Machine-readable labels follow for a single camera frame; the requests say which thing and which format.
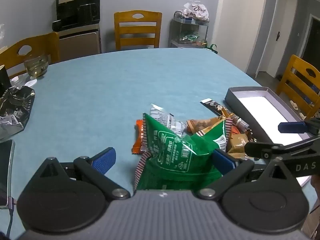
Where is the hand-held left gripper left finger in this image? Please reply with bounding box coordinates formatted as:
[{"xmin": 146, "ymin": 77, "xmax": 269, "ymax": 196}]
[{"xmin": 35, "ymin": 147, "xmax": 130, "ymax": 200}]

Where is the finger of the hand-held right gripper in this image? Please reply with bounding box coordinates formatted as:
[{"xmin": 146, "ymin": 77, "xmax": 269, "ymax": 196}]
[
  {"xmin": 244, "ymin": 136, "xmax": 320, "ymax": 161},
  {"xmin": 278, "ymin": 117, "xmax": 320, "ymax": 137}
]

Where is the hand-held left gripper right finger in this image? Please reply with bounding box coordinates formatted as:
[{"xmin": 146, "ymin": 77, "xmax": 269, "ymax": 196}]
[{"xmin": 196, "ymin": 149, "xmax": 298, "ymax": 200}]

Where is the tan snack packet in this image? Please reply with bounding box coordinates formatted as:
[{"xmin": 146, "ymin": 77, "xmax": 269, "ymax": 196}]
[{"xmin": 226, "ymin": 132, "xmax": 250, "ymax": 159}]

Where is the grey cardboard box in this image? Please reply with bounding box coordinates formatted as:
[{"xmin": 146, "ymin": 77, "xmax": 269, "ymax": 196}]
[{"xmin": 224, "ymin": 86, "xmax": 320, "ymax": 188}]

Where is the clear peanut snack packet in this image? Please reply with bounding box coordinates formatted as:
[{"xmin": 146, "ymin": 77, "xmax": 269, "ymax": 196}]
[{"xmin": 186, "ymin": 116, "xmax": 225, "ymax": 135}]

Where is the green snack bag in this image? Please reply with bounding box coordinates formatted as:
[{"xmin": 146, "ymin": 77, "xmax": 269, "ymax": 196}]
[{"xmin": 134, "ymin": 113, "xmax": 234, "ymax": 190}]

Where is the black brown snack tube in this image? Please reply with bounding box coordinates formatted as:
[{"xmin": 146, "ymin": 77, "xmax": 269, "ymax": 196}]
[{"xmin": 200, "ymin": 99, "xmax": 250, "ymax": 133}]

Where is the silver white snack packet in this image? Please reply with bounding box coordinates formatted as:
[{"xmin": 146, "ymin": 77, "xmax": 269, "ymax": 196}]
[{"xmin": 149, "ymin": 103, "xmax": 187, "ymax": 138}]

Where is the group of slippers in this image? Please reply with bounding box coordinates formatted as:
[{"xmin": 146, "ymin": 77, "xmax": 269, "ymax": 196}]
[{"xmin": 289, "ymin": 100, "xmax": 307, "ymax": 120}]

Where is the wooden chair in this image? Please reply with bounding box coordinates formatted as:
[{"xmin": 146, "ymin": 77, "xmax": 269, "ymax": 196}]
[
  {"xmin": 0, "ymin": 32, "xmax": 60, "ymax": 79},
  {"xmin": 114, "ymin": 10, "xmax": 162, "ymax": 51},
  {"xmin": 276, "ymin": 54, "xmax": 320, "ymax": 119}
]

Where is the dark entry door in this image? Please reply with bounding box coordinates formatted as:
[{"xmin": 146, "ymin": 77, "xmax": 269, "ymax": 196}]
[{"xmin": 301, "ymin": 15, "xmax": 320, "ymax": 63}]

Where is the smartphone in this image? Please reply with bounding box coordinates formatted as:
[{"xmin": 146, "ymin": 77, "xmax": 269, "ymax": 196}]
[{"xmin": 0, "ymin": 139, "xmax": 16, "ymax": 209}]

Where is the black foil bag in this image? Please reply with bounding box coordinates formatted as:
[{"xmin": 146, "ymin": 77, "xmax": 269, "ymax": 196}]
[{"xmin": 0, "ymin": 85, "xmax": 36, "ymax": 140}]

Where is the white door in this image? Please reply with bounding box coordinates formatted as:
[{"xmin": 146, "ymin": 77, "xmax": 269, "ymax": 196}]
[
  {"xmin": 220, "ymin": 0, "xmax": 268, "ymax": 73},
  {"xmin": 265, "ymin": 0, "xmax": 298, "ymax": 78}
]

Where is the glass bowl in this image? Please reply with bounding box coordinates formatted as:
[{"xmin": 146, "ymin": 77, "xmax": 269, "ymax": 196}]
[{"xmin": 24, "ymin": 54, "xmax": 49, "ymax": 78}]

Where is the glass trolley cart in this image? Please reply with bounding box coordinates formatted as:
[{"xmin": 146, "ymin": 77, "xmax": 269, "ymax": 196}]
[{"xmin": 170, "ymin": 11, "xmax": 210, "ymax": 48}]

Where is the black kettle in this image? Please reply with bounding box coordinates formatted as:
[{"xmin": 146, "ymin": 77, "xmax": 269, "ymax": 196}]
[{"xmin": 76, "ymin": 4, "xmax": 97, "ymax": 23}]

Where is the black water dispenser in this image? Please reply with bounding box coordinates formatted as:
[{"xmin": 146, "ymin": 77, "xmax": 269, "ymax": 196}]
[{"xmin": 52, "ymin": 0, "xmax": 102, "ymax": 62}]

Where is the white plastic bag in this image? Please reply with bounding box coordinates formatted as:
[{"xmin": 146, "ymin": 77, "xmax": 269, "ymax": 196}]
[{"xmin": 181, "ymin": 0, "xmax": 210, "ymax": 22}]

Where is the charging cable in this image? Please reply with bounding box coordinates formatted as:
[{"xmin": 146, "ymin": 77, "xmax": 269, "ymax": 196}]
[{"xmin": 6, "ymin": 196, "xmax": 18, "ymax": 235}]

